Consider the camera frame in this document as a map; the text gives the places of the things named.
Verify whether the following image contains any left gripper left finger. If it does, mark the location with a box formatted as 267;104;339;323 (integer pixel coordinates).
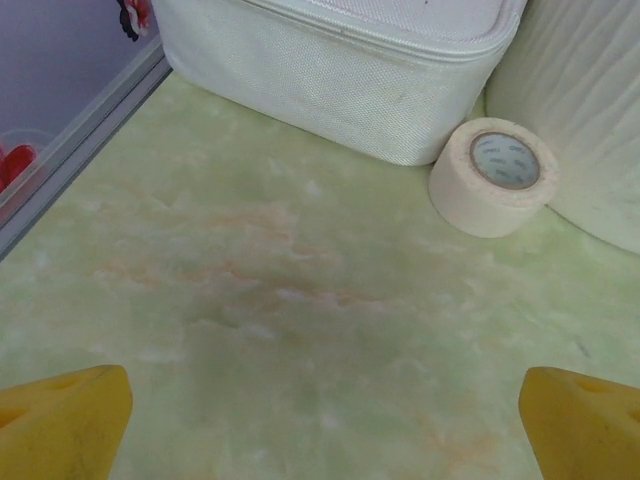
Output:
0;364;134;480

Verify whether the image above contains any aluminium side rail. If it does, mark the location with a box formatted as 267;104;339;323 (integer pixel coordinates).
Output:
0;37;174;261

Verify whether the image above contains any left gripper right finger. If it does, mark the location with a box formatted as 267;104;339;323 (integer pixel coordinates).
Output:
517;366;640;480

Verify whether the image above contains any white fabric zip case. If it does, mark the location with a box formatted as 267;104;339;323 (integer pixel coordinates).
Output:
152;0;526;167

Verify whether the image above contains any cream masking tape roll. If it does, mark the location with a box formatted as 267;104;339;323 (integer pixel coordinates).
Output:
428;117;560;239

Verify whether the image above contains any white plastic bin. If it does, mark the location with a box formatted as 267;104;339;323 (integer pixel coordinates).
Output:
484;0;640;256

